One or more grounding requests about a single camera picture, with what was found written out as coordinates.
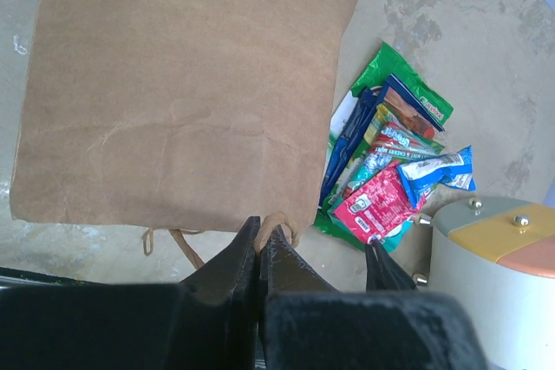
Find brown paper bag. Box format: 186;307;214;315
10;0;357;253

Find teal Fox's candy bag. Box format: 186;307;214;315
327;103;446;254

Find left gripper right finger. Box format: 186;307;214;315
260;227;489;369

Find light blue white snack packet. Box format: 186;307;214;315
397;146;476;209

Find blue Burts chilli crisps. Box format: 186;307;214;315
372;75;445;140

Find green Chuba cassava chips bag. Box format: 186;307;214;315
314;42;454;250

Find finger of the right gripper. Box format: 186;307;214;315
365;239;416;291

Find red snack packet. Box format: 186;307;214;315
332;160;429;243

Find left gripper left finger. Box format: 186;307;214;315
1;217;260;369

